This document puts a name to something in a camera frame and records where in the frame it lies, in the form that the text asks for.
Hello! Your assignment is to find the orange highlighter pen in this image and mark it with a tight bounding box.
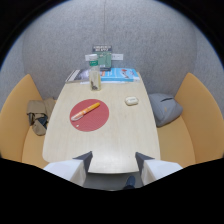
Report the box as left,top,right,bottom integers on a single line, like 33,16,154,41
70,102,101,122

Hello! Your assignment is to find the dark shoe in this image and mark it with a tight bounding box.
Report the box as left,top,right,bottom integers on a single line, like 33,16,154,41
123,175,137,190

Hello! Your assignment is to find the beige wooden table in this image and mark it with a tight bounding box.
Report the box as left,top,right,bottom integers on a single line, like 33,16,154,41
41,75,162,175

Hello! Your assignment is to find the round red mat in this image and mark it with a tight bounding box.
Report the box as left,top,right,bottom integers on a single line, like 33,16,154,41
69,98,110,133

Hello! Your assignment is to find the orange bench seat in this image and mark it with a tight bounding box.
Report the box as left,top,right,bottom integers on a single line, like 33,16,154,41
155,72,224,168
0,73,51,169

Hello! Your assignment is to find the grey bag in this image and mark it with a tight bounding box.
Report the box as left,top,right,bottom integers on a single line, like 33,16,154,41
147,92,184,128

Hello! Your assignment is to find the tan khaki bag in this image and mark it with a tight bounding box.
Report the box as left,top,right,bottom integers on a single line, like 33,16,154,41
26,97,57,137

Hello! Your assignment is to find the white earbuds case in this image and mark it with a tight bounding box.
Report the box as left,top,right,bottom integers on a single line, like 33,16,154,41
124,96,140,107

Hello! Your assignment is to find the clear glass bottle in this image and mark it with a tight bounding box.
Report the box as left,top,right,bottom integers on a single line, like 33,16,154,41
88,65,102,92

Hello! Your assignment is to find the grey dark book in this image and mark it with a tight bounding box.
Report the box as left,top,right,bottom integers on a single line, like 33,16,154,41
65,68,92,84

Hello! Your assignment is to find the blue book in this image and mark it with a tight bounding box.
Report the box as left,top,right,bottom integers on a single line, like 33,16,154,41
100,67,141,83

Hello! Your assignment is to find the green box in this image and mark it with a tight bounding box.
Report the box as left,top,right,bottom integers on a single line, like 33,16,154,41
96,52,113,69

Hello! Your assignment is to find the dark sign card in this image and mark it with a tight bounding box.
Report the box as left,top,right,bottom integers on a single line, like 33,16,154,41
92,44,114,54

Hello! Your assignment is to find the white wall socket plate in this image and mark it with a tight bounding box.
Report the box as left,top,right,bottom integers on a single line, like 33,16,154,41
111,53,124,61

